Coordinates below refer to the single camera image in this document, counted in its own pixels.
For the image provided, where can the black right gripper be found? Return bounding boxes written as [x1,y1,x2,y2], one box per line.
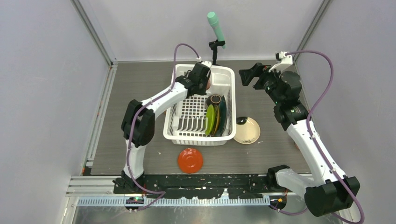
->
[239,63,285,105]

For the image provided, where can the brown ceramic bowl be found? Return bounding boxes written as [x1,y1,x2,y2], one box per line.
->
[205,94,222,107]

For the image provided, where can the yellow patterned plate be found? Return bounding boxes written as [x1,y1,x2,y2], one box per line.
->
[212,105,220,136]

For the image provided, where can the teal square plate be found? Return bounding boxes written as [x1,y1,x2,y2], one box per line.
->
[215,96,227,137]

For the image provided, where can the green plastic plate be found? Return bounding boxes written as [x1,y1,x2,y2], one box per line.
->
[205,105,215,136]

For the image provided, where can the white patterned bowl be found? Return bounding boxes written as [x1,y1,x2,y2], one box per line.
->
[233,117,261,145]

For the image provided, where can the pink mug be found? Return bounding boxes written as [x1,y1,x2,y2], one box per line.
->
[206,79,211,90]

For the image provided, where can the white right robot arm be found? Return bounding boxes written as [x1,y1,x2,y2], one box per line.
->
[239,63,361,217]

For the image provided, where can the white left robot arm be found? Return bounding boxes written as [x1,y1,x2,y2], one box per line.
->
[121,61,212,193]

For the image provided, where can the white plastic dish rack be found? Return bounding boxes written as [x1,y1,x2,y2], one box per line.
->
[163,66,236,146]

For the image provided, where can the green microphone on stand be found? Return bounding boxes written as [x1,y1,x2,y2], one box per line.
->
[207,11,226,65]

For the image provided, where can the orange red bowl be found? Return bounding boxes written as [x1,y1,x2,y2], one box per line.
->
[177,148,203,174]

